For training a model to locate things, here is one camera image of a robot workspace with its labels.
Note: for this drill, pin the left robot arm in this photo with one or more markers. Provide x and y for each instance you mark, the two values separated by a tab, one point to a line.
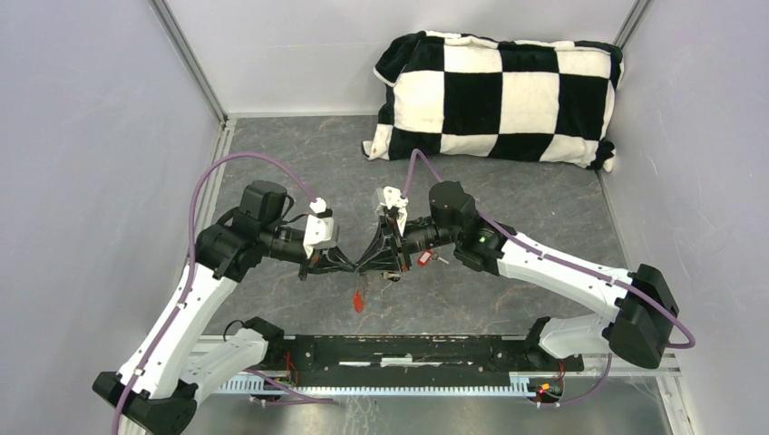
158	390

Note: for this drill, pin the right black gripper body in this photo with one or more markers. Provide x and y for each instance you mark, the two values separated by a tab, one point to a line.
392	233

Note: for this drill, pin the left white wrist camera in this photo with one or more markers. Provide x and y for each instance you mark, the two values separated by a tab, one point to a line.
321	230

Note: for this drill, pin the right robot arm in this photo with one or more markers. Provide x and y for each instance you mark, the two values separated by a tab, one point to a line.
632	313

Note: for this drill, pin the red grey keyring holder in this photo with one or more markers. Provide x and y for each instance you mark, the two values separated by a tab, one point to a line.
358	298

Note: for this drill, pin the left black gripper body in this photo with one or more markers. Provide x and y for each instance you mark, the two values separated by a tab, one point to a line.
313	258

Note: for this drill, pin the small black key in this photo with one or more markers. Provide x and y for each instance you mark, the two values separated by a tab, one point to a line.
392	276

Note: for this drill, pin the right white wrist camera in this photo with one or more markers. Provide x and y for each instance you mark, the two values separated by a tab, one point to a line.
390	198

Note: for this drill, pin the blue white cable duct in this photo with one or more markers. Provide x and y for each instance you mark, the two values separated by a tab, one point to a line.
516	386

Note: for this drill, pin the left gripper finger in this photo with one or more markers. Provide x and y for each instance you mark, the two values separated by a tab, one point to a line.
338	259
329	268

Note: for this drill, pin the red tag key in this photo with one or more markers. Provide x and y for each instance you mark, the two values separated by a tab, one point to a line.
429	256

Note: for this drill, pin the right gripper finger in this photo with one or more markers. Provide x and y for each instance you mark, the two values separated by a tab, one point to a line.
379	244
378	263

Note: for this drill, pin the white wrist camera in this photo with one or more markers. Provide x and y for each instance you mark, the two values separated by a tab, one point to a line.
321	230
390	198

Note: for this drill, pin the black white checkered pillow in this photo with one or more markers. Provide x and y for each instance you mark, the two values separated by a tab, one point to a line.
522	100

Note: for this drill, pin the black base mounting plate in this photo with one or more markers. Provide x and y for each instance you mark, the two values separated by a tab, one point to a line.
409	360

